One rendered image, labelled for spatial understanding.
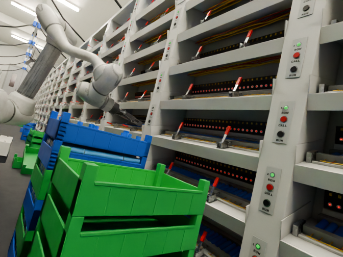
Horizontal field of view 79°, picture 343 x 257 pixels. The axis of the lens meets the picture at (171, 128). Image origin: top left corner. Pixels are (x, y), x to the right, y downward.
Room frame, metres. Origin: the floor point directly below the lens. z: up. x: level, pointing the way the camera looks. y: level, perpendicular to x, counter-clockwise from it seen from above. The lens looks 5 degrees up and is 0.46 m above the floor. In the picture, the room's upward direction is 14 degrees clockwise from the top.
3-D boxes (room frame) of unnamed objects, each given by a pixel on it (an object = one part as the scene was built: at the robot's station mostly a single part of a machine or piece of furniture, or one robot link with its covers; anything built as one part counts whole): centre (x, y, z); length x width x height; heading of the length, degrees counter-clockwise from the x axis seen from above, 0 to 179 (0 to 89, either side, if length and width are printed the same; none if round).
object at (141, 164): (0.73, 0.24, 0.36); 0.30 x 0.20 x 0.08; 128
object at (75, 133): (0.73, 0.24, 0.44); 0.30 x 0.20 x 0.08; 128
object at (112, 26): (2.30, 0.89, 0.85); 0.20 x 0.09 x 1.71; 127
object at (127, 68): (1.74, 0.47, 0.85); 0.20 x 0.09 x 1.71; 127
